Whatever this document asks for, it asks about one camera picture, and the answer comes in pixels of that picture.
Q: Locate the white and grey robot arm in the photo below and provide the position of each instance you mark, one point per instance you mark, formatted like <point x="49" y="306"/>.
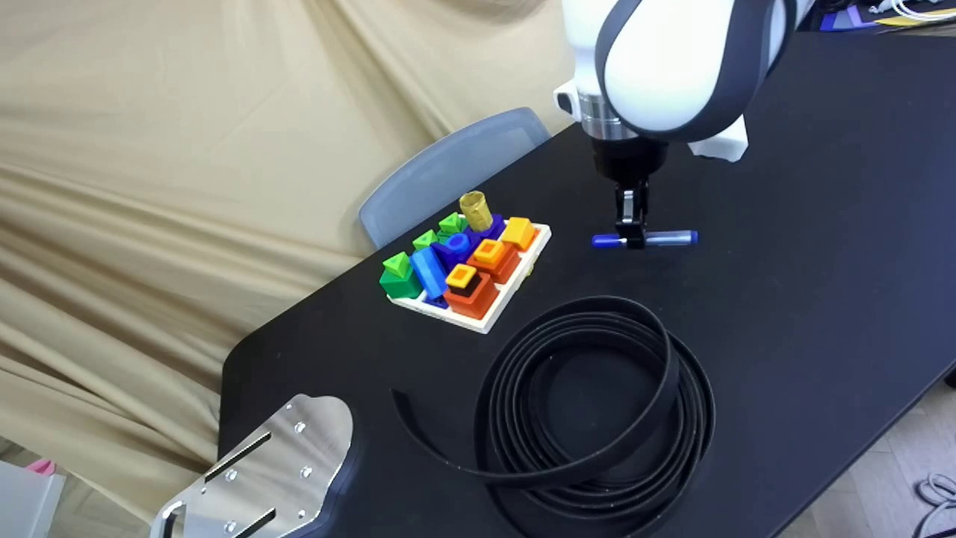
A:
<point x="658" y="72"/>

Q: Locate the grey chair back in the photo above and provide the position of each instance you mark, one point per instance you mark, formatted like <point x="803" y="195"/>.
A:
<point x="446" y="168"/>

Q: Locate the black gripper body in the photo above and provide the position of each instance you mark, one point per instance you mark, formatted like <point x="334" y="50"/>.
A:
<point x="628" y="165"/>

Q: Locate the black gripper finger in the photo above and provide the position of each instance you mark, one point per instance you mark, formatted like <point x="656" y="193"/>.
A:
<point x="622" y="237"/>
<point x="637" y="237"/>

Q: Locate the coiled black belt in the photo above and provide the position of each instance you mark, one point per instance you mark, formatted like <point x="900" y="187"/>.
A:
<point x="594" y="421"/>

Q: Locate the blue marker pen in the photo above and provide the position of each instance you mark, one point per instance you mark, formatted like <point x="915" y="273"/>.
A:
<point x="652" y="237"/>

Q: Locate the silver metal plate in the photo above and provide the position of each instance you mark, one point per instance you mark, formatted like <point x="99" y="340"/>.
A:
<point x="274" y="485"/>

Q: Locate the beige cloth backdrop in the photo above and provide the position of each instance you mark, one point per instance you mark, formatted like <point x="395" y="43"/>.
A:
<point x="180" y="171"/>

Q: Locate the colourful shape sorter toy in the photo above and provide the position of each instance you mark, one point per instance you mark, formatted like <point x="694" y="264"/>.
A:
<point x="467" y="268"/>

